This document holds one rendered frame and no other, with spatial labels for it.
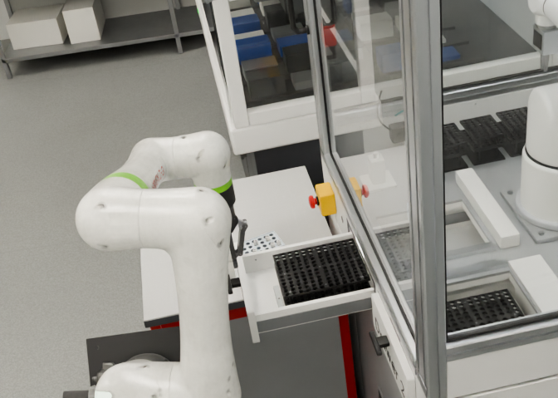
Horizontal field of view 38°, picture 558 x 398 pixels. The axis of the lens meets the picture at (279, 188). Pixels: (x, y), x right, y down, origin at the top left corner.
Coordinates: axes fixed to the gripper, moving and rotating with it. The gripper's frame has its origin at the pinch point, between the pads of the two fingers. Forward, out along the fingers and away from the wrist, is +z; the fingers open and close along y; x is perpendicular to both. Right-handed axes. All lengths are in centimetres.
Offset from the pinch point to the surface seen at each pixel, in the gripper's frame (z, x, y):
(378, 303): 0.4, 24.4, -32.4
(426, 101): -70, 58, -35
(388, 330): 0.4, 33.7, -32.2
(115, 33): 78, -385, 49
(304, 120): 5, -77, -34
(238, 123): 1, -77, -12
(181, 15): 78, -397, 1
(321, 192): 2.1, -28.6, -30.1
